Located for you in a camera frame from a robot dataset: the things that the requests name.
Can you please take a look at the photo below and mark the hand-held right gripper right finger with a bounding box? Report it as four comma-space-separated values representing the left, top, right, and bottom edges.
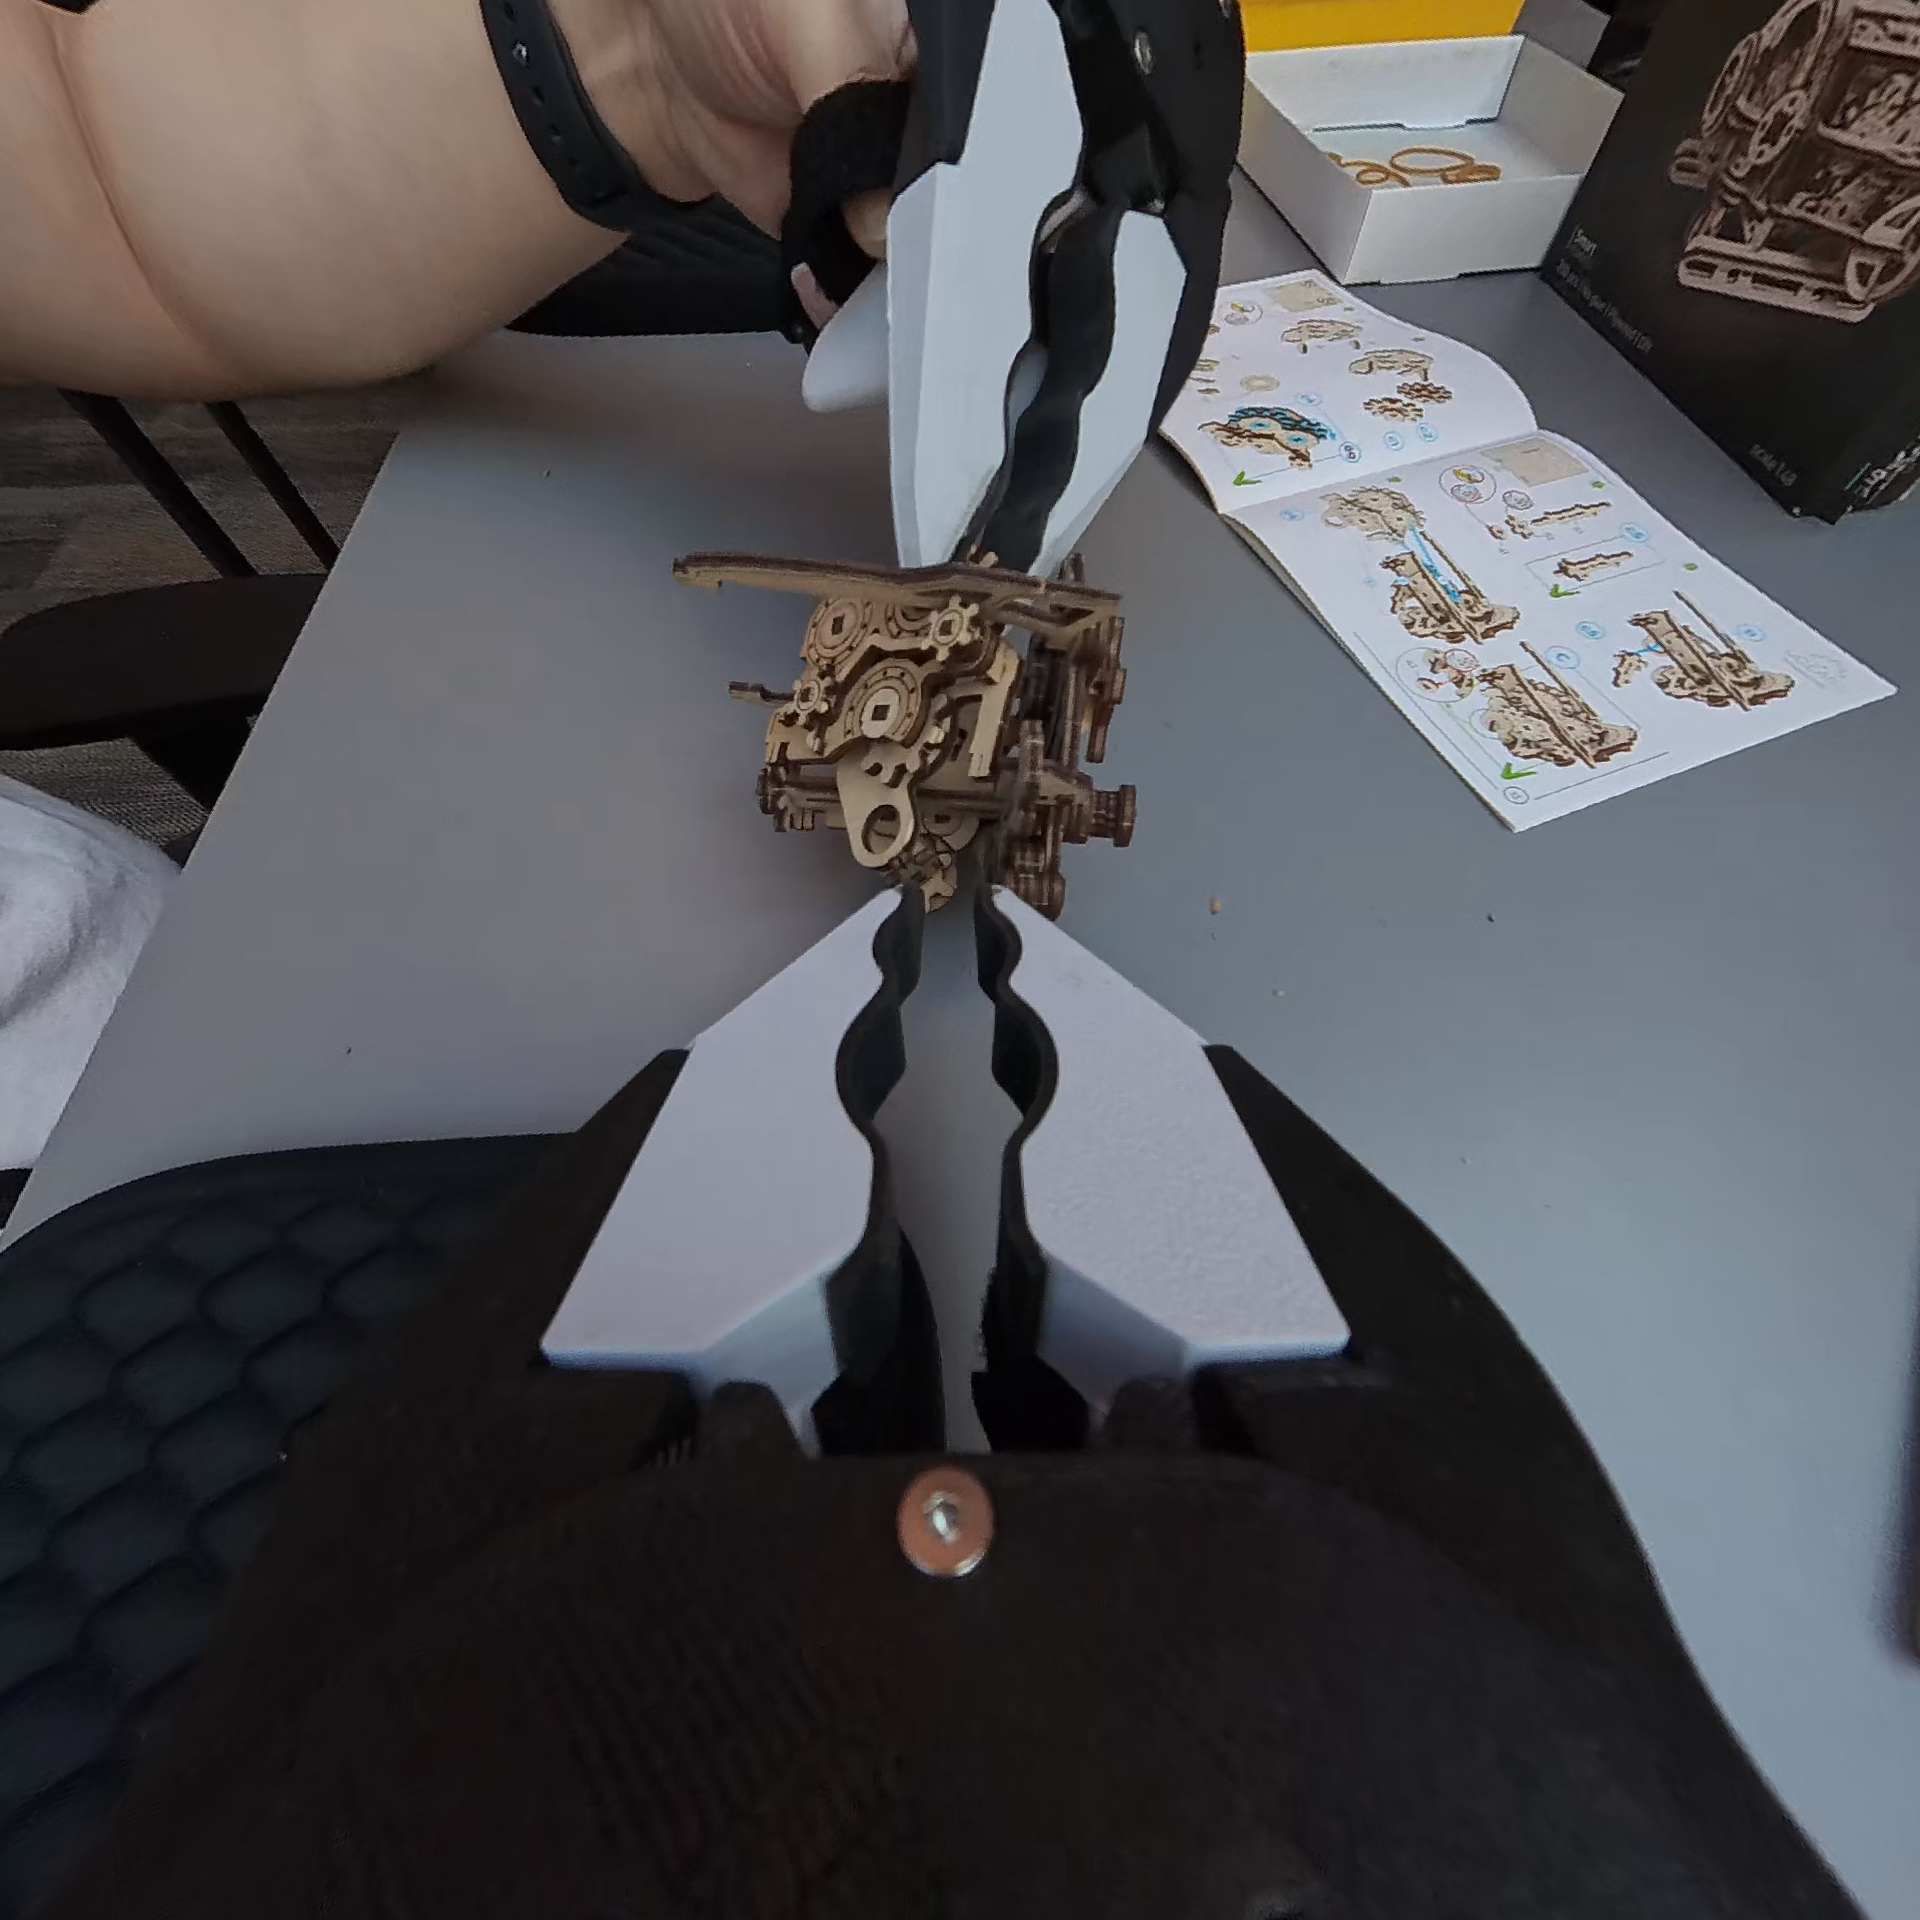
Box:
975, 889, 1351, 1453

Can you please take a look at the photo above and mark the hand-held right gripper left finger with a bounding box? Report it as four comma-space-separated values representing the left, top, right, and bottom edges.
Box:
540, 893, 951, 1453

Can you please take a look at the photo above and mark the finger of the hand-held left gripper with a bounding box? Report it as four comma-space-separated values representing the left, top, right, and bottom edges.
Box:
884, 0, 1095, 576
1017, 193, 1220, 582

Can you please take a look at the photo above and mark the wooden mechanical model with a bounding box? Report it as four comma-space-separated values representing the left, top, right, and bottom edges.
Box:
672, 545, 1146, 920

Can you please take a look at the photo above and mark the person's left forearm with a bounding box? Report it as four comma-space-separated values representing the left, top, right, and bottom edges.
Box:
0, 0, 812, 405

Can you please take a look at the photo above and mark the person's left hand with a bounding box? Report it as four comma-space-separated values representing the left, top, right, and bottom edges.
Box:
562, 0, 921, 329

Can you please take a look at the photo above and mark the yellow box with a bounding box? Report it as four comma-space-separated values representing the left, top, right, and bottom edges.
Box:
1242, 0, 1520, 67

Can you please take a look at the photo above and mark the white cardboard box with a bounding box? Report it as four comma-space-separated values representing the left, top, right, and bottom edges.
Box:
1237, 31, 1632, 291

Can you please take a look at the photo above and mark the illustrated instruction booklet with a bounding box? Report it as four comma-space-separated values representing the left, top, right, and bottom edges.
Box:
1159, 267, 1903, 837

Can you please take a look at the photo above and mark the black wristband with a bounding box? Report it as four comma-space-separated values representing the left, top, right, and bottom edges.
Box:
476, 0, 674, 239

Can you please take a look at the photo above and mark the black product box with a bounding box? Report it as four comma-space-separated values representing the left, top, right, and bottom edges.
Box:
1578, 0, 1920, 529

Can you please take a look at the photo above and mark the black office chair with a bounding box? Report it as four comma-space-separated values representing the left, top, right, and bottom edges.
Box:
0, 276, 812, 870

